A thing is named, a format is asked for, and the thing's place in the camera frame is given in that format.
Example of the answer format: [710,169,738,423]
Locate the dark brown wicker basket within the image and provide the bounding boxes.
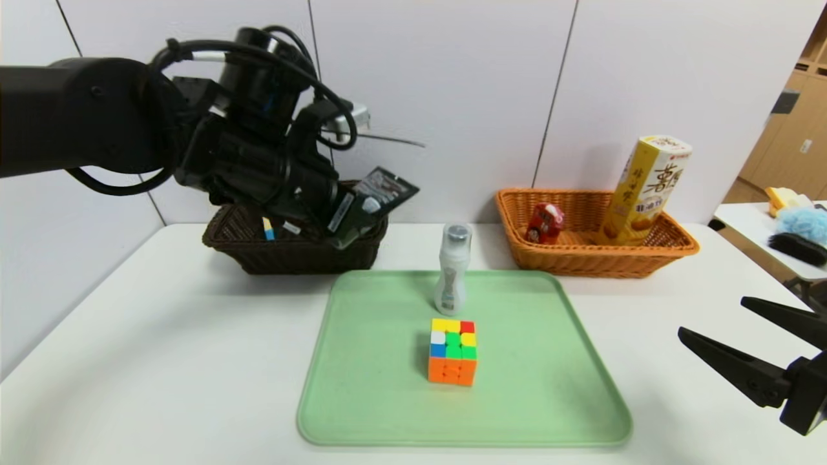
[202,181,388,275]

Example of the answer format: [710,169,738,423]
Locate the colourful puzzle cube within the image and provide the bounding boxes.
[428,318,477,387]

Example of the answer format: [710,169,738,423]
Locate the blue fluffy duster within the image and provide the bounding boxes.
[775,207,827,246]

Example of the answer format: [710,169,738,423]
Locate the white bottle with grey cap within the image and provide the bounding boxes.
[434,223,474,316]

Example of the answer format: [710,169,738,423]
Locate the white side table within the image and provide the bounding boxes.
[712,202,827,317]

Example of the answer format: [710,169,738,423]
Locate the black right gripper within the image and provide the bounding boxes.
[678,296,827,437]

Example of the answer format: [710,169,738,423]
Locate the small red drink carton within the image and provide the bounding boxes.
[525,203,564,245]

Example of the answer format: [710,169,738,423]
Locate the yellow hexagonal biscuit box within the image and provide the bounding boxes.
[596,134,693,246]

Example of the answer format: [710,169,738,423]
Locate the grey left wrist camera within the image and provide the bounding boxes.
[321,102,372,133]

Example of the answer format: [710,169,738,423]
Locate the black brush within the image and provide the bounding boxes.
[768,232,827,267]

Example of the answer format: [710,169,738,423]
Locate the wooden cabinet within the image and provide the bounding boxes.
[720,6,827,204]

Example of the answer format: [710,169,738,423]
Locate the yellow sponge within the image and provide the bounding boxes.
[766,187,813,217]

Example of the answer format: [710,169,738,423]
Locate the black squeeze tube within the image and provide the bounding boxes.
[349,167,421,227]

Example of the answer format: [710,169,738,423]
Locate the light green plastic tray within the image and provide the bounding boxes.
[297,269,633,448]

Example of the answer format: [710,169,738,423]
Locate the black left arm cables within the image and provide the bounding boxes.
[150,26,359,152]

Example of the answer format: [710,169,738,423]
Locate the orange wicker basket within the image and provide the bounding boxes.
[496,189,700,278]

